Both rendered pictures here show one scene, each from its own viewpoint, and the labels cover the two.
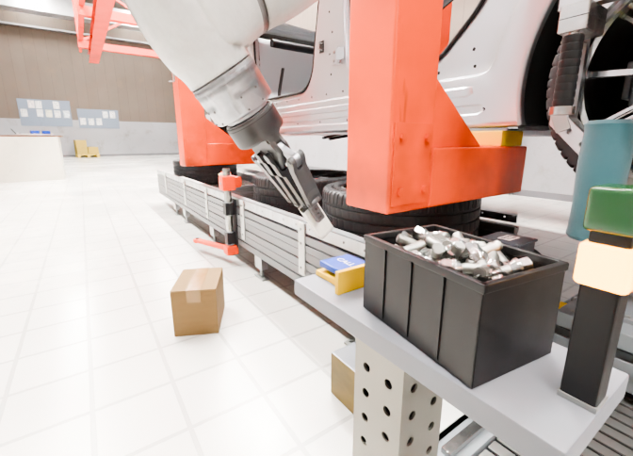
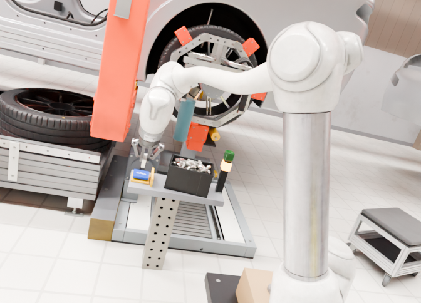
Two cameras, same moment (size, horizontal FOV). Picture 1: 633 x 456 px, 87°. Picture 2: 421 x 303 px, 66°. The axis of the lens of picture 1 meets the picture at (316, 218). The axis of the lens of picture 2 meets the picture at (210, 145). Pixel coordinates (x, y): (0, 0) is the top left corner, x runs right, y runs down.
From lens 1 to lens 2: 1.16 m
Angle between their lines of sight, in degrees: 66
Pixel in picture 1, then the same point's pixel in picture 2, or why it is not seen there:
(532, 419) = (217, 198)
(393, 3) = (137, 47)
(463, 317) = (207, 183)
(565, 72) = not seen: hidden behind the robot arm
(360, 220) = (63, 136)
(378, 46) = (125, 62)
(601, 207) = (228, 156)
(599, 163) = (187, 115)
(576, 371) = (219, 186)
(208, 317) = not seen: outside the picture
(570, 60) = not seen: hidden behind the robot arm
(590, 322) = (223, 177)
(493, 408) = (212, 200)
